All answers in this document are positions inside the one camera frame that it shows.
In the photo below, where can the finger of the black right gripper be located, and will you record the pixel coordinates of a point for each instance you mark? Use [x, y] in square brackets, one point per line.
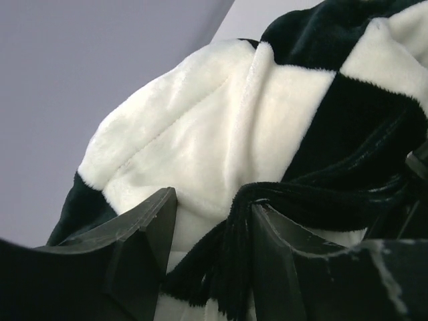
[415, 225]

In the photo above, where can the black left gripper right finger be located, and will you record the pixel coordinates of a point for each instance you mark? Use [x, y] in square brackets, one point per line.
[300, 276]

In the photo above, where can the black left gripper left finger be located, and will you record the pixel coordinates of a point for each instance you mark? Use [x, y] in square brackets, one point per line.
[112, 272]

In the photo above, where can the black white checkered pillowcase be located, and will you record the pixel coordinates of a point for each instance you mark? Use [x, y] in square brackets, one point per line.
[315, 119]

